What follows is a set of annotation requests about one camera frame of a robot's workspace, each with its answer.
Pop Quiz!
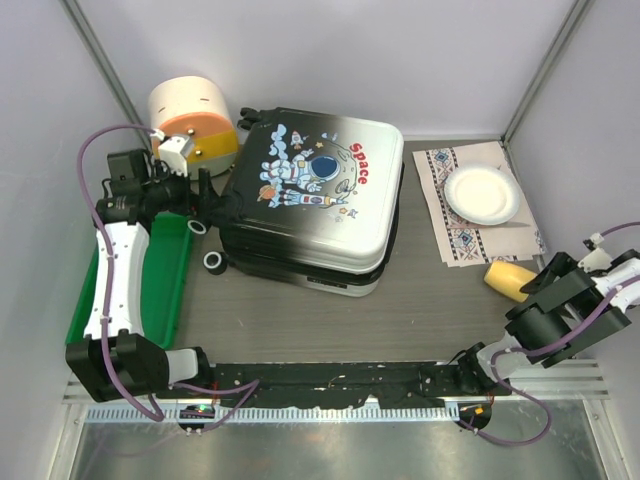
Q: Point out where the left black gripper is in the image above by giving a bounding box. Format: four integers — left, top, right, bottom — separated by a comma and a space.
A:
143, 159, 224, 220

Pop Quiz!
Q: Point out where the white black space suitcase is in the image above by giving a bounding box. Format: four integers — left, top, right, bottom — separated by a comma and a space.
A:
201, 107, 404, 297

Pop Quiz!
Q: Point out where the yellow cup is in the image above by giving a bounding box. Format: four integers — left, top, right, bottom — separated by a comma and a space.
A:
483, 261, 536, 303

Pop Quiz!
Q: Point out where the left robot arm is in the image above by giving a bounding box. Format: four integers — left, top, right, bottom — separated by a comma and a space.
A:
65, 149, 218, 402

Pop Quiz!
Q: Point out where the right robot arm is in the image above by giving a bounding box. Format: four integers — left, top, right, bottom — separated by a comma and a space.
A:
451, 249, 639, 395

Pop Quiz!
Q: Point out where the green plastic tray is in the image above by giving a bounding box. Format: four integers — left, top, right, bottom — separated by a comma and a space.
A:
65, 212, 196, 349

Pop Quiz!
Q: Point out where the round mini drawer cabinet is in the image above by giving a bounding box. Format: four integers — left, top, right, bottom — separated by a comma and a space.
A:
148, 76, 239, 176

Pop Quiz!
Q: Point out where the patterned placemat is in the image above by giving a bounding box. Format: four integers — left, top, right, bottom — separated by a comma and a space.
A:
413, 141, 546, 267

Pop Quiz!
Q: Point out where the white paper plate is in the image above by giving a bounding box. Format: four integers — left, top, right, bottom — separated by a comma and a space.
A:
444, 164, 520, 226

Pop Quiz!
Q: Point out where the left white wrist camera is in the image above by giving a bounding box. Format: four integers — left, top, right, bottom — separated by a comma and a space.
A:
158, 134, 195, 177

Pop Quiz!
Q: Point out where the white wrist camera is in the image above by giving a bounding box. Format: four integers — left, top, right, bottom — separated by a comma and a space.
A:
158, 134, 195, 177
578, 232, 613, 273

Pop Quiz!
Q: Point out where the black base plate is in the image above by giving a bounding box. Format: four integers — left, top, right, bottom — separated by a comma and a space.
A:
190, 362, 510, 409

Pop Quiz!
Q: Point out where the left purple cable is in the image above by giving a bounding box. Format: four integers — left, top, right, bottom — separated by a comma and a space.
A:
75, 123, 261, 434

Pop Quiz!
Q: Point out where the white slotted cable duct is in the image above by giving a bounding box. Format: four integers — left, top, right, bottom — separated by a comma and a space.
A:
85, 401, 459, 424

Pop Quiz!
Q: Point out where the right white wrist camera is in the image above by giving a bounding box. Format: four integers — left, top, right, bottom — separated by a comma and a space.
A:
578, 232, 613, 273

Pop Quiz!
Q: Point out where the aluminium rail frame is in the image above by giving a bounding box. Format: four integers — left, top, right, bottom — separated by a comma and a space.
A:
62, 358, 611, 404

